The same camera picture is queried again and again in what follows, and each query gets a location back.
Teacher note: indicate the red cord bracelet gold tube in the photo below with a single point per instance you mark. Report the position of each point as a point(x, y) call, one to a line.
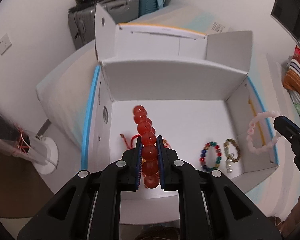
point(129, 144)

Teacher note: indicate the person's right hand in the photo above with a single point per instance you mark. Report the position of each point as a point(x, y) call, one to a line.
point(287, 226)

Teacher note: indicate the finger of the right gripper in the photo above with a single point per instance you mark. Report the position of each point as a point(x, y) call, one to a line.
point(288, 129)

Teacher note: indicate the striped orange pillow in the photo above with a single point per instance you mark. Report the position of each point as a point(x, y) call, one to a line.
point(291, 80)

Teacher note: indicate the white round stand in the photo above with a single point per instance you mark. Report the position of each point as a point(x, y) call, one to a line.
point(44, 150)

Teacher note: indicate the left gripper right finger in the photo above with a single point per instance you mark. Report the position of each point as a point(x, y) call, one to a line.
point(211, 206)

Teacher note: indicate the blue yellow cardboard box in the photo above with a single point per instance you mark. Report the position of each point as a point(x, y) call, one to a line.
point(194, 87)

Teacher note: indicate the white wall socket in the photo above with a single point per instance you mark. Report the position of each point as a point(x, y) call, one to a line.
point(5, 43)

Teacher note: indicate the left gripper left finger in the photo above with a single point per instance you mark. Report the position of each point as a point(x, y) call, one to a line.
point(88, 205)

